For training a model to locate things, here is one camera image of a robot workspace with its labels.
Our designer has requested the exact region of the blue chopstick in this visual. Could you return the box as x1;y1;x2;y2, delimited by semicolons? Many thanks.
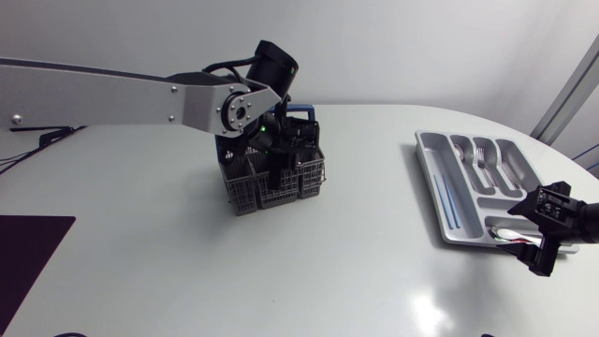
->
431;173;456;231
441;174;463;230

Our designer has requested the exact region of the grey cutlery tray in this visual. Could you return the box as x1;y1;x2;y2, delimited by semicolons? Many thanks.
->
414;129;580;255

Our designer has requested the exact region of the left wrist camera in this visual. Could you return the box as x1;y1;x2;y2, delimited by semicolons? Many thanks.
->
285;117;321;152

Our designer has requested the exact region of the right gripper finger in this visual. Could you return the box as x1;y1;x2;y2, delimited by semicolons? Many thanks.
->
498;236;561;278
507;188;540;218

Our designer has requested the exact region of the dark mat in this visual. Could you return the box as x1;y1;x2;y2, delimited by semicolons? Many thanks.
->
0;214;77;325

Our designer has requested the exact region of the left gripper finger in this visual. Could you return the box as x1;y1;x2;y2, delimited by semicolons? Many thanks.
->
267;156;288;192

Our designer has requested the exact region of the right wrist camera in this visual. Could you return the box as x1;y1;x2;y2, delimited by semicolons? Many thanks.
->
534;181;574;222

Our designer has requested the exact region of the steel fork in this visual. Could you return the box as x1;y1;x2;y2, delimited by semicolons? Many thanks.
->
474;146;497;187

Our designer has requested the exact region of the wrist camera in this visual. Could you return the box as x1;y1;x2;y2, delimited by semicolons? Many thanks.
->
534;181;574;222
285;117;321;152

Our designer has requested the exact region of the black cable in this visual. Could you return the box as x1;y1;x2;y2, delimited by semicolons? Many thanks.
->
0;125;88;175

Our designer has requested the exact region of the pale plastic spoon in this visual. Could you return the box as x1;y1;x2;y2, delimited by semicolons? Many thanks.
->
489;227;544;245

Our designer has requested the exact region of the steel spoon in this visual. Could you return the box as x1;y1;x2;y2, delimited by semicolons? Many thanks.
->
451;143;484;189

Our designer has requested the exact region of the blue cable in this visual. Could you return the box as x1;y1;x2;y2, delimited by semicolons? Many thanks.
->
571;142;599;163

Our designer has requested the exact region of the grey cutlery basket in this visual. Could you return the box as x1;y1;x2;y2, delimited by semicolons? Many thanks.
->
213;103;327;217

